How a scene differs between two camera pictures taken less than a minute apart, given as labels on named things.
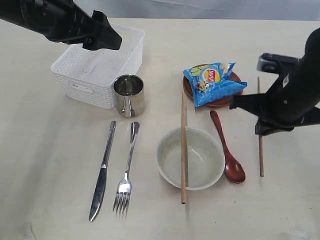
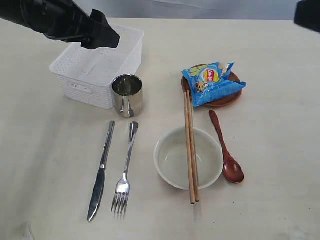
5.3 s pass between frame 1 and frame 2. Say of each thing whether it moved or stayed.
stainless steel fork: stayed
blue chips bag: stayed
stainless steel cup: stayed
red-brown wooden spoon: stayed
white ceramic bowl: stayed
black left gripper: stayed
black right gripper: moved
